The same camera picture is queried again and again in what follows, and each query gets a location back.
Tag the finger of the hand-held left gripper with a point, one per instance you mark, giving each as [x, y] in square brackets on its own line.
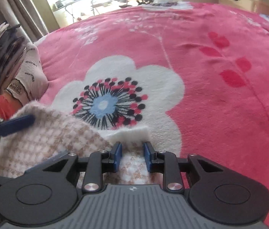
[53, 158]
[15, 125]

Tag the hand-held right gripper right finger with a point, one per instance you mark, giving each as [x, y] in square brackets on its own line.
[148, 157]

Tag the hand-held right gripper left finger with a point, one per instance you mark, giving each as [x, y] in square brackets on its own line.
[117, 156]

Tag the beige checked knit cardigan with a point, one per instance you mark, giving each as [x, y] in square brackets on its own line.
[53, 136]

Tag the stack of dark folded clothes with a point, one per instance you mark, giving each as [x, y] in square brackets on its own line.
[1, 57]

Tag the person's foot in white sock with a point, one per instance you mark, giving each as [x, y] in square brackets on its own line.
[29, 76]

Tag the pink floral blanket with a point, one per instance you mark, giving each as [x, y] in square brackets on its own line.
[196, 88]

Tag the grey curtain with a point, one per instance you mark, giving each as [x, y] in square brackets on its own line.
[17, 7]

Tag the folding table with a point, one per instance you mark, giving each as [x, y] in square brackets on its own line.
[72, 4]

